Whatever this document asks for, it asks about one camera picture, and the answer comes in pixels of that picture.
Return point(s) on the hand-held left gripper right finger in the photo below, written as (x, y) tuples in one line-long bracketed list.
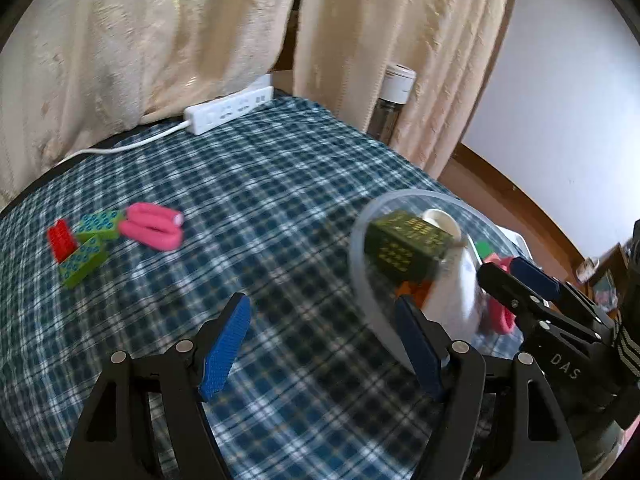
[(420, 355)]

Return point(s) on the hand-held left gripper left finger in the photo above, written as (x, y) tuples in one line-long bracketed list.
[(225, 347)]

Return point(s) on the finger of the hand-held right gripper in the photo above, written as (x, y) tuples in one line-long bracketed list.
[(505, 287), (535, 275)]

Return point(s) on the pink foam loop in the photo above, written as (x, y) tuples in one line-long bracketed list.
[(500, 320), (155, 239)]

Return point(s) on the green and pink block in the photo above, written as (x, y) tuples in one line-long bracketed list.
[(483, 250)]

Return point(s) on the white medicine box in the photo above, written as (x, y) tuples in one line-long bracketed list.
[(455, 300)]

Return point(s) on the white cup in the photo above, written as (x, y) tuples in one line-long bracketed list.
[(440, 220)]

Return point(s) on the dark green printed box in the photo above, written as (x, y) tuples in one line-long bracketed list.
[(400, 247)]

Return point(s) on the clear plastic bowl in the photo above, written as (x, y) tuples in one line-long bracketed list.
[(360, 260)]

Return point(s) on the green blue-dotted toy brick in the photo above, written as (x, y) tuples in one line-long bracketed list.
[(82, 262), (97, 222)]

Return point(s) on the red toy brick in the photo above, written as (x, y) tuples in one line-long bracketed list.
[(61, 240)]

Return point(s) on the orange block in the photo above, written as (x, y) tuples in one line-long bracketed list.
[(407, 290)]

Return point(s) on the blue plaid cloth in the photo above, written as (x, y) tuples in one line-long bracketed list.
[(250, 200)]

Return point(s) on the bottle with white cap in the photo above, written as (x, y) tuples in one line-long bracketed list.
[(397, 80)]

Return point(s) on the white power strip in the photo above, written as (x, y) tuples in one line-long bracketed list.
[(225, 110)]

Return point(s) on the cream patterned curtain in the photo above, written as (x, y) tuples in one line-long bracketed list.
[(125, 35), (400, 20)]

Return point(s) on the small picture frame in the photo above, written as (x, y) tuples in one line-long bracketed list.
[(602, 285)]

